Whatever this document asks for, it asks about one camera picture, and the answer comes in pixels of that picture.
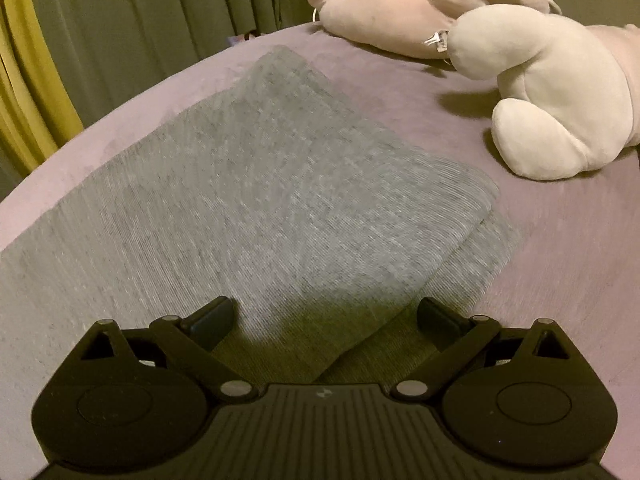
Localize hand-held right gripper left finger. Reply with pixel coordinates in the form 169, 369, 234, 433
80, 297, 256, 402

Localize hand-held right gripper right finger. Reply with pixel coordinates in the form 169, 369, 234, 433
391, 297, 572, 402

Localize grey pants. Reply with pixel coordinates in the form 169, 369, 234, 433
0, 45, 522, 386

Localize pale grey plush toy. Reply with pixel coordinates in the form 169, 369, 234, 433
447, 4, 640, 181

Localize yellow and grey curtain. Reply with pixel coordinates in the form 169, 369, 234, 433
0, 0, 326, 201

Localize pink plush toy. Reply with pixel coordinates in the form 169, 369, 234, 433
291, 0, 551, 60

